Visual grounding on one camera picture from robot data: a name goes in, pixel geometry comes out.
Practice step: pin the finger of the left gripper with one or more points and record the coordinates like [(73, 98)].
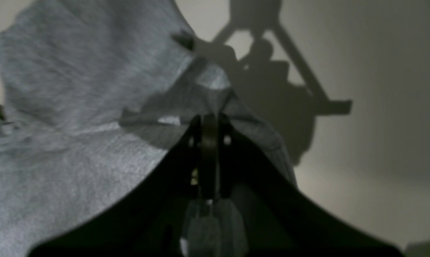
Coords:
[(148, 221)]

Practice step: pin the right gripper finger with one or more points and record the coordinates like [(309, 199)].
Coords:
[(244, 168)]

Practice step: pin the grey T-shirt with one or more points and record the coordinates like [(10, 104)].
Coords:
[(96, 92)]

